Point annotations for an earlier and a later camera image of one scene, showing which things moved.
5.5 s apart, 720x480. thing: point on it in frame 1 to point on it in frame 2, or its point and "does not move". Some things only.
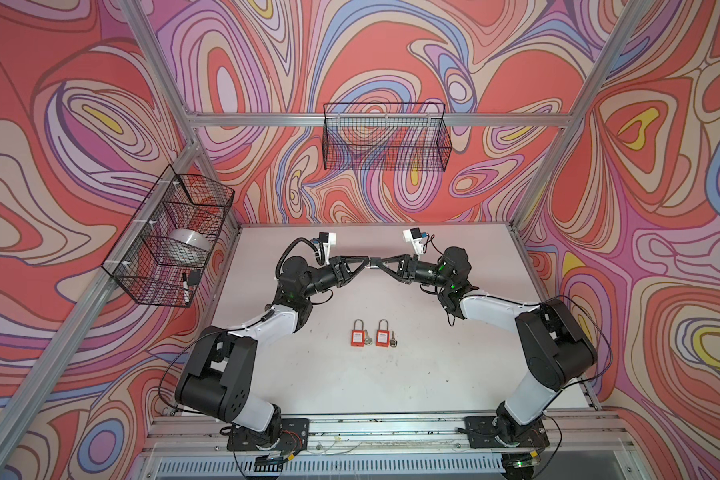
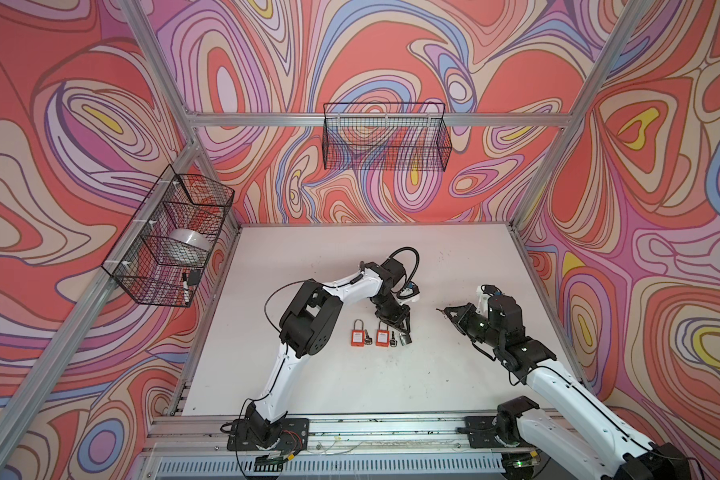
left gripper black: x=341 y=275 to x=404 y=314
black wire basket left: x=160 y=257 does not move
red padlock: x=383 y=334 does not move
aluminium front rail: x=573 y=433 does not move
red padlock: x=358 y=336 does not move
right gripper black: x=409 y=266 to x=465 y=311
